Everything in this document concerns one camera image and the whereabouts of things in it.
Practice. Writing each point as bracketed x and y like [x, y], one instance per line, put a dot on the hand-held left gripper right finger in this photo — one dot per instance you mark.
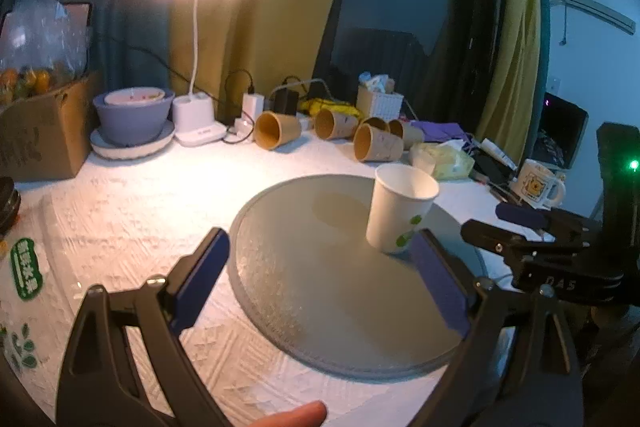
[442, 289]

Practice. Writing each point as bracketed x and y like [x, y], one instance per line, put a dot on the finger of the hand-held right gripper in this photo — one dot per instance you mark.
[492, 239]
[520, 215]

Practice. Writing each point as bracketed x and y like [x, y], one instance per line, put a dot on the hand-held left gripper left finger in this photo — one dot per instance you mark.
[199, 279]

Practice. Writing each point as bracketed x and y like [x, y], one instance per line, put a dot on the white paper cup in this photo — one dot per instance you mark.
[395, 212]

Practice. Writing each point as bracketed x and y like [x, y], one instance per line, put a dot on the brown paper cup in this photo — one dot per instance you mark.
[280, 129]
[335, 123]
[377, 146]
[376, 122]
[407, 131]

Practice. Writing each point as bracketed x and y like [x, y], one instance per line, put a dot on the person's left hand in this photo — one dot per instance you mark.
[292, 417]

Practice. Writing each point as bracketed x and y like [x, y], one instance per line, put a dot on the white cartoon mug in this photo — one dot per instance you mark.
[535, 184]

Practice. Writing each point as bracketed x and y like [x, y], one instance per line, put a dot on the black phone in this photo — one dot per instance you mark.
[490, 168]

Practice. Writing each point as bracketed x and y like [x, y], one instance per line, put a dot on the white tube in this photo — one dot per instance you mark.
[497, 153]

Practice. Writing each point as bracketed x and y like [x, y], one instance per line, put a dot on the pale yellow wipes packet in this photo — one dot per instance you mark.
[445, 159]

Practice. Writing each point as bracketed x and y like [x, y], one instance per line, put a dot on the laptop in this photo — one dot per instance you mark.
[562, 132]

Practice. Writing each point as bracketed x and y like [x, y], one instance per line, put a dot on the round frosted glass plate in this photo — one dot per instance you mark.
[310, 287]

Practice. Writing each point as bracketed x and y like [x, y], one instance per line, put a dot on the purple cloth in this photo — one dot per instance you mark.
[442, 132]

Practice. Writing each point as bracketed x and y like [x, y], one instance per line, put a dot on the white round plate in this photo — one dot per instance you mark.
[125, 152]

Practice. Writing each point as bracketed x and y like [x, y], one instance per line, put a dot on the green label plastic bag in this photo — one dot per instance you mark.
[25, 267]

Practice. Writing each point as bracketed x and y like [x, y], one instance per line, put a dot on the purple bowl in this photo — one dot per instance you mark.
[132, 117]

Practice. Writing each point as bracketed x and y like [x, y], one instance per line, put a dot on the white woven basket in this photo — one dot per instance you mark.
[380, 102]

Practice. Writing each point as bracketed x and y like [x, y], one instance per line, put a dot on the yellow curtain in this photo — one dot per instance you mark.
[280, 32]
[515, 32]

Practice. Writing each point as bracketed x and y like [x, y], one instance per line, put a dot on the white charger plug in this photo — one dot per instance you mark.
[253, 104]

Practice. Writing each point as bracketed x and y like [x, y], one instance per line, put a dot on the black power adapter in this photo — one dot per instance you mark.
[286, 102]

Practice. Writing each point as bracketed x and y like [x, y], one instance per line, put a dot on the dark round lid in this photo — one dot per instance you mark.
[7, 207]

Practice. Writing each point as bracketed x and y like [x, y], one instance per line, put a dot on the cardboard box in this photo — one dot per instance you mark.
[45, 137]

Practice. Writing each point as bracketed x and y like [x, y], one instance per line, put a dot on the white air conditioner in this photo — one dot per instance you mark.
[590, 4]

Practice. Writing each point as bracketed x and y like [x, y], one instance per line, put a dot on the clear bag of oranges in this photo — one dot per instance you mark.
[40, 42]

